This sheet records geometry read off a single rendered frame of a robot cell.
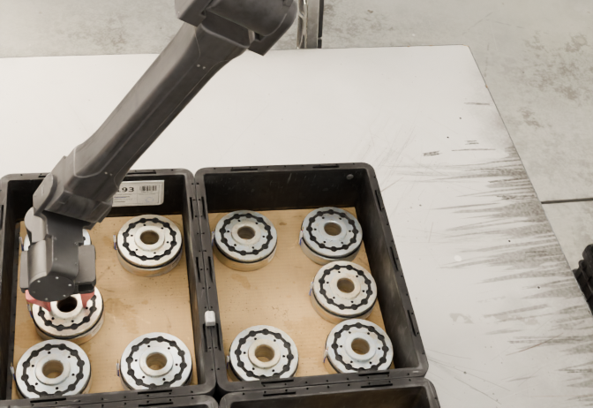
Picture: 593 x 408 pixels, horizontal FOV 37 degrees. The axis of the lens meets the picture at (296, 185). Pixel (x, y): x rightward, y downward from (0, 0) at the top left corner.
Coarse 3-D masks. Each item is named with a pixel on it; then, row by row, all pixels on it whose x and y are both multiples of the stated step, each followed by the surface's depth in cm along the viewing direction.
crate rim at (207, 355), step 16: (16, 176) 138; (32, 176) 138; (128, 176) 141; (144, 176) 141; (160, 176) 142; (176, 176) 143; (192, 176) 142; (0, 192) 136; (192, 192) 140; (0, 208) 134; (192, 208) 139; (0, 224) 133; (192, 224) 136; (0, 240) 130; (192, 240) 134; (0, 256) 128; (192, 256) 132; (0, 272) 126; (0, 288) 125; (0, 304) 123; (208, 336) 124; (208, 352) 122; (208, 368) 121; (208, 384) 119; (16, 400) 114; (32, 400) 115; (48, 400) 115; (64, 400) 115; (80, 400) 115; (96, 400) 116; (112, 400) 116; (128, 400) 116
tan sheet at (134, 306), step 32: (96, 224) 146; (96, 256) 142; (128, 288) 139; (160, 288) 140; (32, 320) 133; (128, 320) 135; (160, 320) 136; (96, 352) 131; (192, 352) 133; (96, 384) 128; (192, 384) 130
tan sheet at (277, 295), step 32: (288, 224) 151; (288, 256) 147; (224, 288) 141; (256, 288) 142; (288, 288) 143; (224, 320) 138; (256, 320) 138; (288, 320) 139; (320, 320) 140; (224, 352) 134; (320, 352) 136
